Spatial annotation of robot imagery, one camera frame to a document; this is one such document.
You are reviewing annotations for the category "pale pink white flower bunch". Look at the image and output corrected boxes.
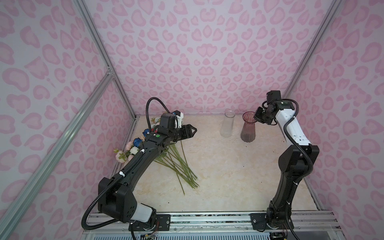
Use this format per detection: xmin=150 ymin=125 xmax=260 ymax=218
xmin=114 ymin=141 xmax=139 ymax=164

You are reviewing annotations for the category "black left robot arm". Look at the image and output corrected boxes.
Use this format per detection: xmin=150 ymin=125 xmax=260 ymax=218
xmin=81 ymin=109 xmax=197 ymax=231

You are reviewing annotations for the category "purple ribbed glass vase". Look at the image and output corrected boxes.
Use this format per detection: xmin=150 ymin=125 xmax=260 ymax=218
xmin=241 ymin=112 xmax=256 ymax=143

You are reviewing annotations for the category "aluminium frame profile left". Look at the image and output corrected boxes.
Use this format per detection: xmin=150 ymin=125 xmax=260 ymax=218
xmin=1 ymin=1 xmax=132 ymax=240

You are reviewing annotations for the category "aluminium frame profile right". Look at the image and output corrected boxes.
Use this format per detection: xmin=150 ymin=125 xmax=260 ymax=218
xmin=283 ymin=0 xmax=344 ymax=98

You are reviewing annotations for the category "clear glass vase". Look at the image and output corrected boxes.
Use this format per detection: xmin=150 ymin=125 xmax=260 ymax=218
xmin=220 ymin=111 xmax=236 ymax=138

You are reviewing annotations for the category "pink rose spray stem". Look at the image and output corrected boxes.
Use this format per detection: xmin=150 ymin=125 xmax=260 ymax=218
xmin=155 ymin=142 xmax=200 ymax=195

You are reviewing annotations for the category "aluminium frame profile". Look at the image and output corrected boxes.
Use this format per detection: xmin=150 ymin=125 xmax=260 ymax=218
xmin=1 ymin=1 xmax=132 ymax=240
xmin=283 ymin=0 xmax=344 ymax=98

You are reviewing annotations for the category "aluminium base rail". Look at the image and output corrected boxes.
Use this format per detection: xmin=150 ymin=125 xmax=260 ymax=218
xmin=79 ymin=210 xmax=346 ymax=240

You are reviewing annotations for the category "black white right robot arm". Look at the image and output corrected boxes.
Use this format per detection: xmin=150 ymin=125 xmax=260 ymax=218
xmin=250 ymin=91 xmax=320 ymax=232

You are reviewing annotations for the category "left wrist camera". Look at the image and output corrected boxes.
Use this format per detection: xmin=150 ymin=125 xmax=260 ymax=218
xmin=172 ymin=110 xmax=184 ymax=129

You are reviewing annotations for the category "blue rose stem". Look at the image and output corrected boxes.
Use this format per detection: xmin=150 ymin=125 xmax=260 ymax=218
xmin=143 ymin=129 xmax=150 ymax=137

